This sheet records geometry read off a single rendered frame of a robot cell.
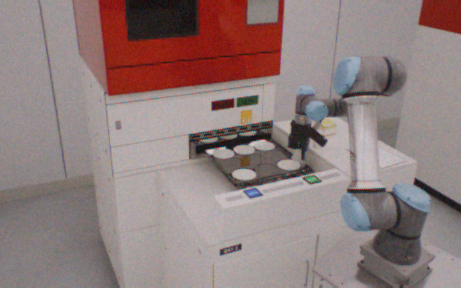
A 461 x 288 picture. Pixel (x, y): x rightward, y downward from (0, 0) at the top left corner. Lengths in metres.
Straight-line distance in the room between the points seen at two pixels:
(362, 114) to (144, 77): 0.93
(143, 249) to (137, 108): 0.74
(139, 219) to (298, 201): 0.85
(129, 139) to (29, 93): 1.54
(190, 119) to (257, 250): 0.70
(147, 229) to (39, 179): 1.59
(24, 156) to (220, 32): 2.08
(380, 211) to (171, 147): 1.07
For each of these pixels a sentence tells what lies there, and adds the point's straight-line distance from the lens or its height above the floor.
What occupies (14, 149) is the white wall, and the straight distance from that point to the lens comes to 3.69.
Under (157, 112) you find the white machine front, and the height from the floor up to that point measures 1.11.
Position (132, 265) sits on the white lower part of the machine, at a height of 0.32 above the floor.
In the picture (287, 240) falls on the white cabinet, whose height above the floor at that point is 0.74.
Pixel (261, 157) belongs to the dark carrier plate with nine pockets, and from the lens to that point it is 2.17.
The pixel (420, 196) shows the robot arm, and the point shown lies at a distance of 1.56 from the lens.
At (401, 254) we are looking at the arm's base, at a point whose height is 0.93.
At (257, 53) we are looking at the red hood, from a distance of 2.19.
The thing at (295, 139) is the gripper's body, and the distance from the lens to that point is 2.02.
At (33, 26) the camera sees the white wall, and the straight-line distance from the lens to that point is 3.45.
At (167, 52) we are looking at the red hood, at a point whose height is 1.38.
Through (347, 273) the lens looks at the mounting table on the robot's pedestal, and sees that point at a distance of 1.66.
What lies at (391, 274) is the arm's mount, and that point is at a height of 0.86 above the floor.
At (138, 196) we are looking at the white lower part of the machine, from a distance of 2.27.
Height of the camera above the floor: 1.85
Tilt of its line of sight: 25 degrees down
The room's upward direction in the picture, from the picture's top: 1 degrees clockwise
